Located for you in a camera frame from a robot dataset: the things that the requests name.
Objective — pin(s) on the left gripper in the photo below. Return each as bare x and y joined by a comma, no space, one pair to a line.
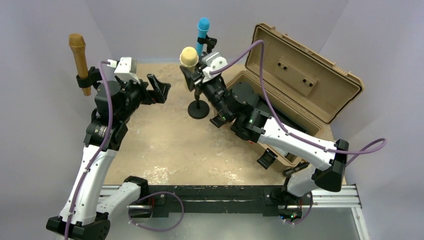
151,96

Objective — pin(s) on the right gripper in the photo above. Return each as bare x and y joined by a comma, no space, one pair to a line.
191,76

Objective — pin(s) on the cream beige microphone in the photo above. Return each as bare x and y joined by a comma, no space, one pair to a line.
189,58

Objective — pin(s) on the black shock mount mic stand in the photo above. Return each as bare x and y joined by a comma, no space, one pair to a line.
198,109

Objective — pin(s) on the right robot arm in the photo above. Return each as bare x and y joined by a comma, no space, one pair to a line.
237,106

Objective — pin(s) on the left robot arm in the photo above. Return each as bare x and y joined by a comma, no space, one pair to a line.
83,217

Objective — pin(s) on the black stand with blue mic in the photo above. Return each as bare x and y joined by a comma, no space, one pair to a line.
210,43

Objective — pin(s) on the blue microphone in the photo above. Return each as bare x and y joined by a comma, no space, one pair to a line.
203,26

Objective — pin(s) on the black stand with brown mic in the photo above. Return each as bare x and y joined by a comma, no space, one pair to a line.
94,79

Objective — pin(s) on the brown gold microphone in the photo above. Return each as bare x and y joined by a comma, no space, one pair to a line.
77,45

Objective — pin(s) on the small black cylinder on table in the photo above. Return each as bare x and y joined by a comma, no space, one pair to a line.
290,171

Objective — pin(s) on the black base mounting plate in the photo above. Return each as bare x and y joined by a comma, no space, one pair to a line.
266,200

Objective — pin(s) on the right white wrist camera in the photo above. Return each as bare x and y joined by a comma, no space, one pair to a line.
214,61

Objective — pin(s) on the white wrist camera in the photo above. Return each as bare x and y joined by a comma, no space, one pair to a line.
214,61
125,69

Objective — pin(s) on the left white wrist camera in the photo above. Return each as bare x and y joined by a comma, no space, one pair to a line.
125,69

